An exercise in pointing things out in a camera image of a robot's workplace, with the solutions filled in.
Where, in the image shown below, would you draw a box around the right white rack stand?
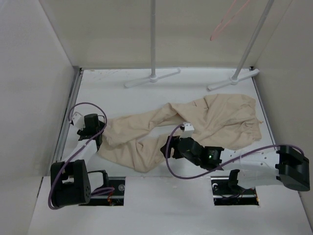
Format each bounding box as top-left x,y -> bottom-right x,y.
207,31 -> 259,92

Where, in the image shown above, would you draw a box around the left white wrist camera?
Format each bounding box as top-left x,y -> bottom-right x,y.
70,112 -> 85,130

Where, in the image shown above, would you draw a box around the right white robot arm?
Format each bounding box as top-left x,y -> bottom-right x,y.
160,136 -> 310,194

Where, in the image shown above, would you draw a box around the white rack stand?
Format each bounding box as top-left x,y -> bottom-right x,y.
124,0 -> 181,89
207,31 -> 259,92

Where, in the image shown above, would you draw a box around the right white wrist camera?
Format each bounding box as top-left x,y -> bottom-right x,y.
180,122 -> 195,139

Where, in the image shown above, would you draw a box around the metal side rail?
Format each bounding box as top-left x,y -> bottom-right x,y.
46,66 -> 83,176

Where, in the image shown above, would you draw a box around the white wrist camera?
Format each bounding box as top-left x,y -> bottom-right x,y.
180,122 -> 195,139
70,112 -> 85,130

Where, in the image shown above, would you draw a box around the beige trousers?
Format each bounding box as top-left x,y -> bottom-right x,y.
99,94 -> 262,173

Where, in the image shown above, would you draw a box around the pink wire hanger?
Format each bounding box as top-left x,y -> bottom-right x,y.
209,0 -> 250,41

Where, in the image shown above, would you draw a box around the purple cable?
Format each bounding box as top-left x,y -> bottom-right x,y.
47,102 -> 115,210
165,123 -> 305,180

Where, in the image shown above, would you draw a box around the left white rack stand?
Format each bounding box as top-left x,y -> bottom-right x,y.
124,0 -> 181,89

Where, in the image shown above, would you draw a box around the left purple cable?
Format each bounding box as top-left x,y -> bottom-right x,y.
47,102 -> 115,210

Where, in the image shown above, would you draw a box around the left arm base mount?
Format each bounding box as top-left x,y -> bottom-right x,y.
80,170 -> 126,207

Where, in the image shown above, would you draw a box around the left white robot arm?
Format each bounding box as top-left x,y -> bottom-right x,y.
48,112 -> 110,210

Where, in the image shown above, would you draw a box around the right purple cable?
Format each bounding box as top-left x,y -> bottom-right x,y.
165,123 -> 305,180

